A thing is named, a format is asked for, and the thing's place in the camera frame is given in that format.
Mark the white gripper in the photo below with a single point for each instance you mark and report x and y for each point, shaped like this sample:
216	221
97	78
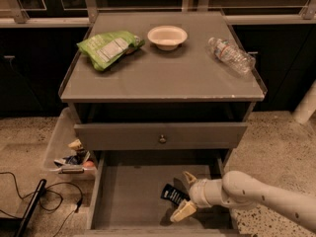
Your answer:
198	192

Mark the dark blue rxbar wrapper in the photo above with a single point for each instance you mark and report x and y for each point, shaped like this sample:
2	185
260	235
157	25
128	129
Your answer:
173	195

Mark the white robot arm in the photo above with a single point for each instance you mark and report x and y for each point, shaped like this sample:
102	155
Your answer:
239	190

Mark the brass drawer knob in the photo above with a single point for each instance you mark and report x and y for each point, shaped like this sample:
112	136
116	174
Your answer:
162	139

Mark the grey top drawer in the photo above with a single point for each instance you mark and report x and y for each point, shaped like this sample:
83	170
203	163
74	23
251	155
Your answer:
145	136

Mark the open grey middle drawer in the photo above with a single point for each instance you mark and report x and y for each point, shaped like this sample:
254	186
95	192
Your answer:
126	199

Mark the grey wooden nightstand cabinet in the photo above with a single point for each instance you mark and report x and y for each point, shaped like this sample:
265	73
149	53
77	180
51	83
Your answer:
155	86

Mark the snack items in bin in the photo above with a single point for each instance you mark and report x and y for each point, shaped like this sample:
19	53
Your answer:
79	162

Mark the clear plastic storage bin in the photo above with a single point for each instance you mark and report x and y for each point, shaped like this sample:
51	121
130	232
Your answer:
57	148

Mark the clear plastic water bottle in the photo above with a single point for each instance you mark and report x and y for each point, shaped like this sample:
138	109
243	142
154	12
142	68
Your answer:
231	55

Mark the black stand leg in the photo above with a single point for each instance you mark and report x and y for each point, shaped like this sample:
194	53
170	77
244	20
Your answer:
25	219

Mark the white paper bowl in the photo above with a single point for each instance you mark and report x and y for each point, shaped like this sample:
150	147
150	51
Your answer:
167	37

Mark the green chip bag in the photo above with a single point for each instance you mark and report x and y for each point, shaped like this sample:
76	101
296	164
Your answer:
106	48

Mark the white post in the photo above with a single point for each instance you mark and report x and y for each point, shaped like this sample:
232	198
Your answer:
307	107

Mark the metal railing frame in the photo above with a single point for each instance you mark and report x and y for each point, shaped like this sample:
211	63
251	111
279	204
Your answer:
82	13

